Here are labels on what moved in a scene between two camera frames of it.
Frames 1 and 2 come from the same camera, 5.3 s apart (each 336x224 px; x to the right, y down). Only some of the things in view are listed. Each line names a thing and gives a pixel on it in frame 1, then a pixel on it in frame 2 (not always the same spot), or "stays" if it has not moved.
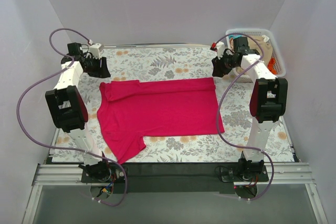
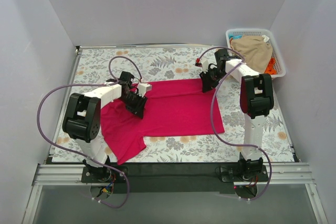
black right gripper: [221, 64] → [209, 77]
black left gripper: [97, 65] → [135, 99]
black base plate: [186, 178] stays
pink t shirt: [128, 110] stays
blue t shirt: [234, 36] stays
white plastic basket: [280, 66] stays
